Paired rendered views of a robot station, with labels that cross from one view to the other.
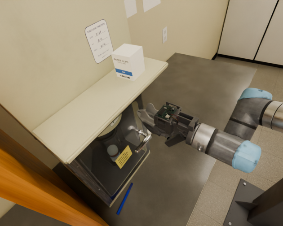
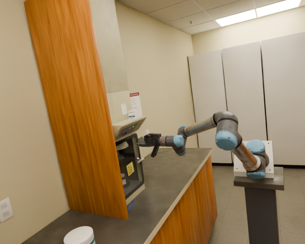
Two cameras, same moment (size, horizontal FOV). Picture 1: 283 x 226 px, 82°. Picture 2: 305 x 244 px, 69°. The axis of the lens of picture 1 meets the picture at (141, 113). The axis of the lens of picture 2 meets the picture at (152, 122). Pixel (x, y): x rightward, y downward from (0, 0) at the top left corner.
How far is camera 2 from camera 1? 1.20 m
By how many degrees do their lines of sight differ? 40
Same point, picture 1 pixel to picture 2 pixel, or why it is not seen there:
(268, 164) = not seen: hidden behind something
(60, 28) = (116, 102)
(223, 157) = (170, 141)
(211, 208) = not seen: outside the picture
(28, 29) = (111, 100)
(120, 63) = (130, 113)
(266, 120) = (185, 131)
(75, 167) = not seen: hidden behind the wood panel
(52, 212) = (113, 145)
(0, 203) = (40, 221)
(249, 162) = (177, 138)
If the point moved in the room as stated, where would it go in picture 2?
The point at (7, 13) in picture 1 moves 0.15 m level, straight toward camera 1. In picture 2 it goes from (109, 97) to (124, 95)
